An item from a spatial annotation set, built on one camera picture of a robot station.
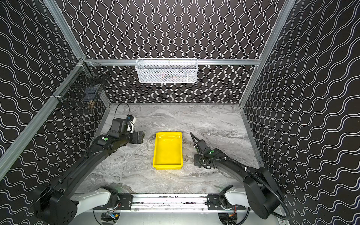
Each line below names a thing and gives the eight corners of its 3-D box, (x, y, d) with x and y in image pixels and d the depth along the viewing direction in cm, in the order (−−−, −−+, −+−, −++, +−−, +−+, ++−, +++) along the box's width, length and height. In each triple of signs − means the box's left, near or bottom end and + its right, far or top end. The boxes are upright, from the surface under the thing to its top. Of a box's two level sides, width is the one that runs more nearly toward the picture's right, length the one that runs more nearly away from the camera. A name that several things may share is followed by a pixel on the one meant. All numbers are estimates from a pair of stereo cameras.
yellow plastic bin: (153, 170, 88) (151, 165, 82) (157, 136, 103) (156, 131, 98) (182, 170, 88) (183, 165, 82) (182, 136, 103) (182, 131, 98)
